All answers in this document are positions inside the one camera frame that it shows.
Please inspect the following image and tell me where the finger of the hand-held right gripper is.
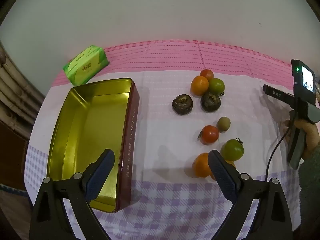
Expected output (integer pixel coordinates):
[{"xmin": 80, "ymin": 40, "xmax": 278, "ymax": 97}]
[{"xmin": 263, "ymin": 84, "xmax": 296, "ymax": 105}]

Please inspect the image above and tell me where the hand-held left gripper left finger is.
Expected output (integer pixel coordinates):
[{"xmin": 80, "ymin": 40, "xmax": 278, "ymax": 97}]
[{"xmin": 29, "ymin": 149, "xmax": 115, "ymax": 240}]

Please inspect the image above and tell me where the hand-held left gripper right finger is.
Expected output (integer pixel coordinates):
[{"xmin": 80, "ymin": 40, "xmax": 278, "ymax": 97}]
[{"xmin": 208, "ymin": 149, "xmax": 293, "ymax": 240}]

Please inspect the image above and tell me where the orange mandarin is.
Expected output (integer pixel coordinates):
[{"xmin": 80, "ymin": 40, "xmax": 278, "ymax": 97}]
[
  {"xmin": 192, "ymin": 152, "xmax": 212, "ymax": 178},
  {"xmin": 191, "ymin": 76, "xmax": 209, "ymax": 96},
  {"xmin": 209, "ymin": 160, "xmax": 236, "ymax": 181}
]

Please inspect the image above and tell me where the green tomato with stem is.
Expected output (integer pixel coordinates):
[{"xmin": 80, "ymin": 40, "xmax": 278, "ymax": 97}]
[{"xmin": 220, "ymin": 138, "xmax": 244, "ymax": 162}]

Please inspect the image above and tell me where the small brown longan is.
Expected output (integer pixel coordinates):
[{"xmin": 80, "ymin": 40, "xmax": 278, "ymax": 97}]
[{"xmin": 217, "ymin": 117, "xmax": 231, "ymax": 132}]

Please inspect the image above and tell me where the gold rectangular tin box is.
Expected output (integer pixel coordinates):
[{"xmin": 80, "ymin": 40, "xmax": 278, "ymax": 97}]
[{"xmin": 46, "ymin": 78, "xmax": 139, "ymax": 213}]

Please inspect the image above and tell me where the dark wrinkled passion fruit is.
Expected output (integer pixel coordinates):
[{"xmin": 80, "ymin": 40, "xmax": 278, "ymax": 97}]
[
  {"xmin": 200, "ymin": 92, "xmax": 221, "ymax": 113},
  {"xmin": 172, "ymin": 94, "xmax": 194, "ymax": 116}
]

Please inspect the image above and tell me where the person's right forearm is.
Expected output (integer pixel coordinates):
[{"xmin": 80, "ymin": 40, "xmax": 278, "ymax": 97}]
[{"xmin": 299, "ymin": 145, "xmax": 320, "ymax": 240}]

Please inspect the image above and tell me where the person's right hand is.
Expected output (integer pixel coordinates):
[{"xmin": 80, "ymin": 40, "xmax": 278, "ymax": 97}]
[{"xmin": 283, "ymin": 118, "xmax": 320, "ymax": 160}]

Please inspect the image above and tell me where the small red tomato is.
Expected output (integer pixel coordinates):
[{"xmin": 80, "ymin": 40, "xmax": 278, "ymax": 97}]
[{"xmin": 199, "ymin": 69, "xmax": 214, "ymax": 81}]

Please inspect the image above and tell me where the pink purple checkered tablecloth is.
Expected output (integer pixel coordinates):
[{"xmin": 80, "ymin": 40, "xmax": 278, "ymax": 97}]
[{"xmin": 24, "ymin": 39, "xmax": 304, "ymax": 240}]

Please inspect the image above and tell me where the brown wooden panel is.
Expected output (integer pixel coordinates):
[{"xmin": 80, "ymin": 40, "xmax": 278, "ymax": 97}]
[{"xmin": 0, "ymin": 119, "xmax": 33, "ymax": 185}]

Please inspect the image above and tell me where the green tissue pack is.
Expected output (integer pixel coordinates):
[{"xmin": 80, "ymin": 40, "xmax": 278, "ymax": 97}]
[{"xmin": 62, "ymin": 45, "xmax": 110, "ymax": 86}]

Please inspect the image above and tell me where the black cable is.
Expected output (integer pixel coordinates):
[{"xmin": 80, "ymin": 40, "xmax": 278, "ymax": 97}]
[{"xmin": 266, "ymin": 127, "xmax": 290, "ymax": 180}]

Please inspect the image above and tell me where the blue cord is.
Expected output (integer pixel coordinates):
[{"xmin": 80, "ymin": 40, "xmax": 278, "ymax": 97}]
[{"xmin": 0, "ymin": 184, "xmax": 28, "ymax": 196}]

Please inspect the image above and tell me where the bamboo furniture frame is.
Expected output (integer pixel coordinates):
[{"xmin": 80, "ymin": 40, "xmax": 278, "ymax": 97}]
[{"xmin": 0, "ymin": 40, "xmax": 46, "ymax": 140}]

